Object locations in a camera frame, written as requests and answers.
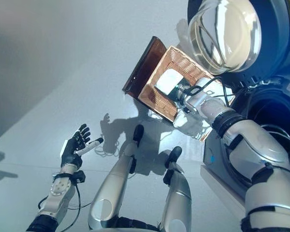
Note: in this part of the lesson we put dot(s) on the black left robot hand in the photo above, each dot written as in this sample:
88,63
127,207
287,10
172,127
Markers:
71,151

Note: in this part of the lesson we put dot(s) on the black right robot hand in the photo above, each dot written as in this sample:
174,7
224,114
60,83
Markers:
169,81

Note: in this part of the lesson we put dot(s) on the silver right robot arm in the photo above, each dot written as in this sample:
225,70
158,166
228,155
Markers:
251,145

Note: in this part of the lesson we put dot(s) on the brown acrylic stand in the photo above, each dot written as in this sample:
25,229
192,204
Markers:
145,70

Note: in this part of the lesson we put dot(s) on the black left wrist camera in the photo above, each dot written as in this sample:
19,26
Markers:
80,176

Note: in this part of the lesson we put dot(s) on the wicker laundry basket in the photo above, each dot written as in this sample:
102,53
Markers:
164,104

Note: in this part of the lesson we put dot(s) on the grey front-load washing machine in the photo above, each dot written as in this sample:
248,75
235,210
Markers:
287,89

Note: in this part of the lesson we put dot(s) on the silver left robot leg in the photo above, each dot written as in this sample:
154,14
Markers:
113,183

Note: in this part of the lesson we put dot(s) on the white appliance cabinet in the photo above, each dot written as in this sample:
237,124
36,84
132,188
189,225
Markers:
222,186

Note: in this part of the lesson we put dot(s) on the silver robot leg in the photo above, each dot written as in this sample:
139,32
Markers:
178,198
113,183

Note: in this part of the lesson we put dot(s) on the silver right robot leg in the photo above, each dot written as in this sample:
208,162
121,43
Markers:
178,198

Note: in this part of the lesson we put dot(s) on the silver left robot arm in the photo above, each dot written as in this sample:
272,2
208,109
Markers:
58,193

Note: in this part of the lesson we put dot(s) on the small blue sticker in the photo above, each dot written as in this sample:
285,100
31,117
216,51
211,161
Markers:
211,158

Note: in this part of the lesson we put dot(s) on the round glass washer door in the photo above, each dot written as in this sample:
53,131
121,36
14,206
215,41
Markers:
222,36

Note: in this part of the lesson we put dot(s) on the grey robot torso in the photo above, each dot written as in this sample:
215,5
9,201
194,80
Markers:
125,230

